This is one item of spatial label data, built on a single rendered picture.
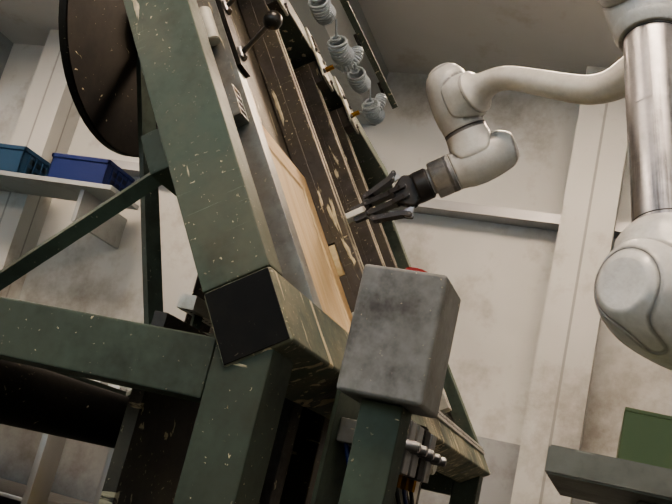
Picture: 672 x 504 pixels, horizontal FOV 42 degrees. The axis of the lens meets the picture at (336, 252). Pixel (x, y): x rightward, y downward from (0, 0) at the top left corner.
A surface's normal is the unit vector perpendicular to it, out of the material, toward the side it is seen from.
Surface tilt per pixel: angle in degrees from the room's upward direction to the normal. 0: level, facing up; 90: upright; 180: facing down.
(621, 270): 95
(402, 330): 90
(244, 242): 90
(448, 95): 116
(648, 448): 90
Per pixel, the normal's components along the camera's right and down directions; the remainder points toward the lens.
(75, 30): 0.93, 0.14
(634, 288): -0.78, -0.26
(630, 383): -0.27, -0.31
